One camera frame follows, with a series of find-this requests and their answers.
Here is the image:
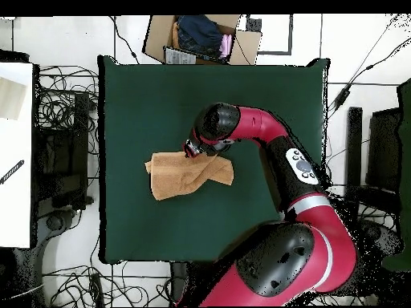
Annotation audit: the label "orange terry towel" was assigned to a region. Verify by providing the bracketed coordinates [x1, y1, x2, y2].
[144, 151, 235, 202]

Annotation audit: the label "dark green table cloth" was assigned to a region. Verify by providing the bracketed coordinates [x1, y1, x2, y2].
[97, 55, 331, 265]

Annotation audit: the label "printed paper label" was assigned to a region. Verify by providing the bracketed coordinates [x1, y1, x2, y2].
[163, 47, 197, 66]

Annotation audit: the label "pink garment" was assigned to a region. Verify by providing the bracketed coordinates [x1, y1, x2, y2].
[218, 33, 233, 59]

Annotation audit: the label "tan cloth in box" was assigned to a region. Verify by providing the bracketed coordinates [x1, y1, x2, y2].
[170, 21, 181, 51]

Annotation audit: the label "black equipment stand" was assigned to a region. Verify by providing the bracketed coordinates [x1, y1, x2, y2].
[344, 106, 404, 221]
[33, 92, 95, 211]

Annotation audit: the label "blue jeans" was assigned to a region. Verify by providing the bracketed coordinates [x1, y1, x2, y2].
[175, 14, 225, 59]

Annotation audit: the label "cardboard box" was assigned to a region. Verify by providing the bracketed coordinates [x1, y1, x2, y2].
[141, 14, 262, 66]

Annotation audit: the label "black office chair base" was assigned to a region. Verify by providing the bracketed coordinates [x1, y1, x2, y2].
[9, 208, 81, 306]
[359, 217, 405, 257]

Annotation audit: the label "black power adapter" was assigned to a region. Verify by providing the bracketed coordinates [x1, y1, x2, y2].
[332, 87, 352, 111]

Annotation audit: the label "black power strip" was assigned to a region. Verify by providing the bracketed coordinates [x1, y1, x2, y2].
[88, 271, 104, 307]

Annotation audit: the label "black striped stick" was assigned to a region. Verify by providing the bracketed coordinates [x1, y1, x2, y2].
[0, 159, 26, 186]

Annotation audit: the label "white side table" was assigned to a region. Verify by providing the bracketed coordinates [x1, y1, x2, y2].
[0, 61, 35, 249]

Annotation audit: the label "beige paper sheet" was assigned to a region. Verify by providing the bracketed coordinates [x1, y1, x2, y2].
[0, 76, 29, 122]

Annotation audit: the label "black floor cable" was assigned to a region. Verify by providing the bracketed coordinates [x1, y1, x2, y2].
[108, 15, 140, 64]

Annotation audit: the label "black cable tangle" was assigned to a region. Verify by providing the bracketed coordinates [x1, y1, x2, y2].
[41, 261, 174, 307]
[333, 179, 399, 232]
[37, 64, 100, 155]

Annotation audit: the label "long black adapter cable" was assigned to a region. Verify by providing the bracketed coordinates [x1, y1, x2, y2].
[327, 14, 411, 120]

